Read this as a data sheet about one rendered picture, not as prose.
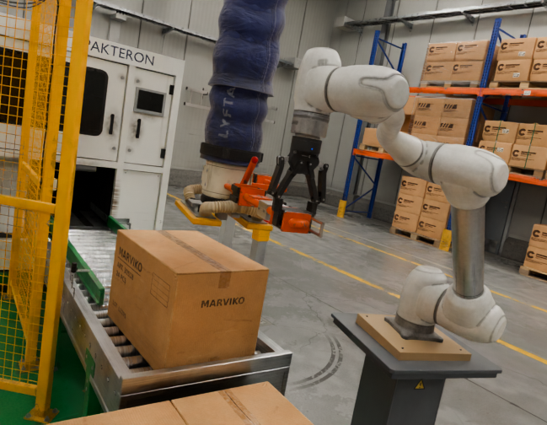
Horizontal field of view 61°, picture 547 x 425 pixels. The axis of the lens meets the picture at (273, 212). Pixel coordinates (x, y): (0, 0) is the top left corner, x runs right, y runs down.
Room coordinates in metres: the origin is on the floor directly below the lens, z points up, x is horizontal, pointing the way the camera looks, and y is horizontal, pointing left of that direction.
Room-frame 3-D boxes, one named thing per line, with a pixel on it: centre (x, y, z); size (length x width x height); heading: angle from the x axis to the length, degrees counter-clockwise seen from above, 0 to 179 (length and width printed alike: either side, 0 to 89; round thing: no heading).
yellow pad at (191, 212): (1.66, 0.28, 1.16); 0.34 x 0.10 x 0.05; 24
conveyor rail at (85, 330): (2.35, 1.06, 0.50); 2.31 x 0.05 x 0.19; 36
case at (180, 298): (1.87, 0.32, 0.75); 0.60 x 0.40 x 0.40; 39
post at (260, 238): (2.35, 0.04, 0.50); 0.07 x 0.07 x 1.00; 36
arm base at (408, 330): (1.82, -0.64, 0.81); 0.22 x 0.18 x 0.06; 14
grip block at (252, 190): (1.47, 0.09, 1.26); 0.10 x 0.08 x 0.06; 114
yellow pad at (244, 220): (1.74, 0.10, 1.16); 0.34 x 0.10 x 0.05; 24
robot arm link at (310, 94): (1.15, -0.06, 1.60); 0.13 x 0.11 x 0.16; 44
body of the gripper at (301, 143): (1.16, -0.05, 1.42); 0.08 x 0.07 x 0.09; 113
